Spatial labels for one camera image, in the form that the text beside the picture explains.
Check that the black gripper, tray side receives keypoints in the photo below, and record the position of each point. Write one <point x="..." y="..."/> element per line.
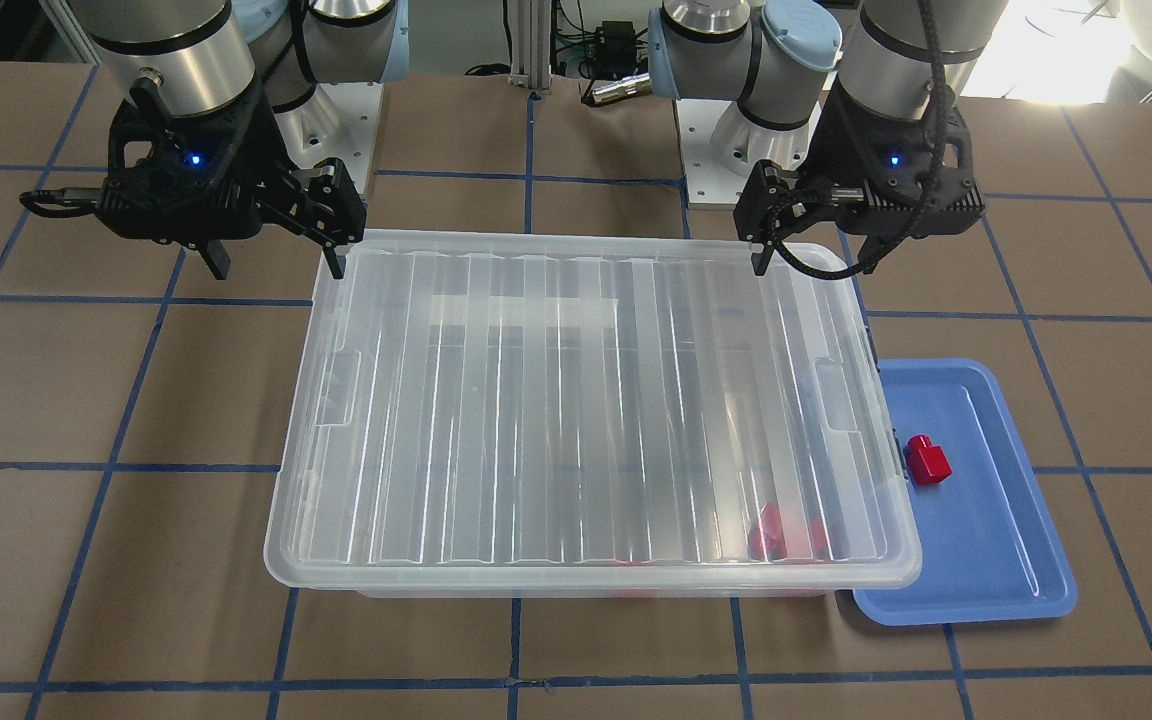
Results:
<point x="822" y="172"/>

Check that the clear plastic box lid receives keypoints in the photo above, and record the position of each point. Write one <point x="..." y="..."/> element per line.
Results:
<point x="586" y="400"/>

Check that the red block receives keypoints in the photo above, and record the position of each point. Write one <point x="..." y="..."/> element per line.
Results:
<point x="927" y="462"/>
<point x="767" y="540"/>
<point x="809" y="542"/>

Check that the clear plastic storage box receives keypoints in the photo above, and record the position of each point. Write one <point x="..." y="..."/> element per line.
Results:
<point x="636" y="590"/>

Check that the red block in box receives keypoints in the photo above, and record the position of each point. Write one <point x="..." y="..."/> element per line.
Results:
<point x="809" y="542"/>
<point x="767" y="540"/>

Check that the black power adapter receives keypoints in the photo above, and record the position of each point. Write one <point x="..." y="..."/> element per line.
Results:
<point x="616" y="46"/>

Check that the blue plastic tray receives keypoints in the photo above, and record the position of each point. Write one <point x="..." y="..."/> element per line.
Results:
<point x="990" y="549"/>

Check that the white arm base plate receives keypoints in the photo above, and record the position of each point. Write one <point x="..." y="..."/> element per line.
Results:
<point x="339" y="121"/>
<point x="719" y="147"/>

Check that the aluminium frame post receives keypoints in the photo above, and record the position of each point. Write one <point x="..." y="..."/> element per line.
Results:
<point x="529" y="35"/>

